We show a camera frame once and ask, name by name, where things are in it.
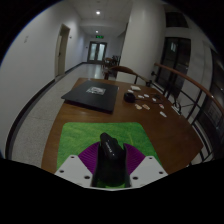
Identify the green mouse pad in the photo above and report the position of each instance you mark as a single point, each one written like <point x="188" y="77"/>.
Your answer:
<point x="83" y="136"/>

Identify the green exit sign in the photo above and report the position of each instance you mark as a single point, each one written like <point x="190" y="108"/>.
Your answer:
<point x="99" y="36"/>

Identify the small white box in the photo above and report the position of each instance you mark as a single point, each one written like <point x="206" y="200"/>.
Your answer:
<point x="135" y="88"/>

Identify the dark framed window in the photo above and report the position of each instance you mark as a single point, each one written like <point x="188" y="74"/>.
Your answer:
<point x="173" y="63"/>

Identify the plain side door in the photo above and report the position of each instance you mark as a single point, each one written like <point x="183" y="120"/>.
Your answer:
<point x="62" y="51"/>

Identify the large white paper sticker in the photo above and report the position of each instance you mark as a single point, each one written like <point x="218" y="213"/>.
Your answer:
<point x="163" y="114"/>

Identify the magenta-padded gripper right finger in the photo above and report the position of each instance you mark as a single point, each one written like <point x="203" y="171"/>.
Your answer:
<point x="149" y="169"/>

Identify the glazed double door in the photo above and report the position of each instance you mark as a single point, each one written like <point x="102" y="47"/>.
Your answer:
<point x="96" y="51"/>

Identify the black closed laptop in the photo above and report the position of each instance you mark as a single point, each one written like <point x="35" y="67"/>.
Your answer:
<point x="90" y="95"/>

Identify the red and white sticker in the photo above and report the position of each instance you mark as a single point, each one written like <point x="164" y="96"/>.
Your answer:
<point x="161" y="106"/>

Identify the pale orange paper sticker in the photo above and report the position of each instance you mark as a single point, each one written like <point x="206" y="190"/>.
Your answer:
<point x="138" y="106"/>

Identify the wooden armchair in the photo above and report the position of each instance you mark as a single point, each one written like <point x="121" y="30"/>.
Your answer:
<point x="125" y="69"/>

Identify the wood-topped black metal railing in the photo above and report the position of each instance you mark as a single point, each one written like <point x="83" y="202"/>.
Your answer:
<point x="186" y="78"/>

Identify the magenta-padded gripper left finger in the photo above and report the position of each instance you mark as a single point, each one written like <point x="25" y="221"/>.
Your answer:
<point x="71" y="168"/>

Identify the small wooden chair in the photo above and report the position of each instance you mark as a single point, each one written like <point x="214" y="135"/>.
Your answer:
<point x="111" y="61"/>

